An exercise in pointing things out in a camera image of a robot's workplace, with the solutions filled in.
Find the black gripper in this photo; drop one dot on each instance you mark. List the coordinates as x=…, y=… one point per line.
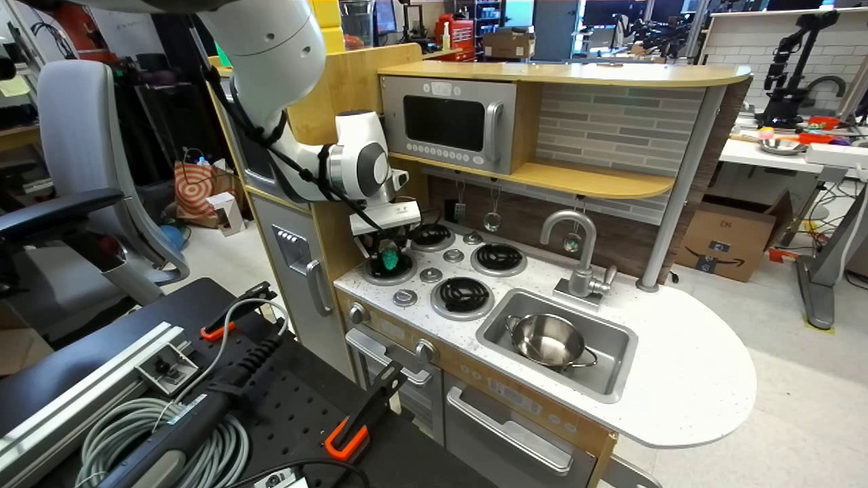
x=397, y=239

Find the teal blue toy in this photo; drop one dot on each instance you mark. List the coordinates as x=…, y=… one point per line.
x=389, y=259

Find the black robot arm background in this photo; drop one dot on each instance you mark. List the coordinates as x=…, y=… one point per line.
x=785, y=76

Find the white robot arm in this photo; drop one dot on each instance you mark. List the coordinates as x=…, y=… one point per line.
x=278, y=54

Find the toy microwave oven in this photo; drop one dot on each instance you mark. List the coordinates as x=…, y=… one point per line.
x=449, y=121

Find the wooden toy kitchen unit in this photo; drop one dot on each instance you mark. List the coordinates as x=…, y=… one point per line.
x=624, y=144

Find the steel pot in sink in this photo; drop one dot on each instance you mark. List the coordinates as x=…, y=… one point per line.
x=548, y=340

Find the silver toy faucet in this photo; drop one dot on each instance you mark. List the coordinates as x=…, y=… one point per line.
x=580, y=279

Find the grey toy sink basin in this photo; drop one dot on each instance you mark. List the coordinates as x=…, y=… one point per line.
x=610, y=342

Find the front left stove burner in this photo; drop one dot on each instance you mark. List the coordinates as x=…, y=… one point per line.
x=377, y=275

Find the stove burner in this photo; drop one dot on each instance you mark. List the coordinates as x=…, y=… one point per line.
x=432, y=237
x=377, y=275
x=497, y=259
x=462, y=298

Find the back left stove burner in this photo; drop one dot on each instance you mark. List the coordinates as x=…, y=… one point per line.
x=432, y=237

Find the front right stove burner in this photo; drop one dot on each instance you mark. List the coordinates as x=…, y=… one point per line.
x=462, y=298

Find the back right stove burner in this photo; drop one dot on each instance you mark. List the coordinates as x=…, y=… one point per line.
x=497, y=259

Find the orange black clamp rear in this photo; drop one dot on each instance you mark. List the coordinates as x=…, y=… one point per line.
x=225, y=324

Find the orange patterned bag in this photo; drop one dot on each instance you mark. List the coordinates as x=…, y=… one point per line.
x=192, y=185

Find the coloured foam blocks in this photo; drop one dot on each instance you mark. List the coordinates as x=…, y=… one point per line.
x=329, y=21

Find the grey office chair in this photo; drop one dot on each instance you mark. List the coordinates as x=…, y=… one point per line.
x=97, y=210

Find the cardboard box on floor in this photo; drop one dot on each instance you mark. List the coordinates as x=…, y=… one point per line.
x=727, y=237

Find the grey oven door handle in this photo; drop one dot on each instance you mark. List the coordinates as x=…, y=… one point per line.
x=379, y=351

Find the aluminium rail on table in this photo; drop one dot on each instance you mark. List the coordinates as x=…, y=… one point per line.
x=32, y=441

